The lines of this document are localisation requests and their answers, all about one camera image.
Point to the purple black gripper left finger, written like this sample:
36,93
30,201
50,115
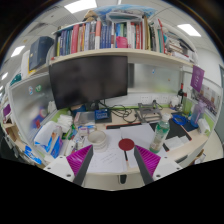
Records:
79,163

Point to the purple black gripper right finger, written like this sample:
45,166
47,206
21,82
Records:
147,163

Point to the green plastic water bottle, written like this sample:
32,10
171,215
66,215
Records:
161,131

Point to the round red coaster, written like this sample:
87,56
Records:
126,144

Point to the white paper sheets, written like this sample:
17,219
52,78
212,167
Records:
113,159

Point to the white ceramic cup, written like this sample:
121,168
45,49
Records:
99,140

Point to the white blue plastic bag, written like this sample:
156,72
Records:
49,139

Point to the black desk mat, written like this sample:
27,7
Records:
177,131

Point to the grey metal device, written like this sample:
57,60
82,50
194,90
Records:
147,113

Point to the blue electronic box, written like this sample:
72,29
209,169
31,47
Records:
103,116

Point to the purple plastic bottle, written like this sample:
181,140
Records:
198,113

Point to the black computer monitor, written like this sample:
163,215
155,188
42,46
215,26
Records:
87,79

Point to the purple hanging sign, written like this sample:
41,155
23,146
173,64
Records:
197,78

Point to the dark blue box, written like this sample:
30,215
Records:
38,52

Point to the wooden book shelf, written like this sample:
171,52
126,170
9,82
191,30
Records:
146,39

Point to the red book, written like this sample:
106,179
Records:
74,41

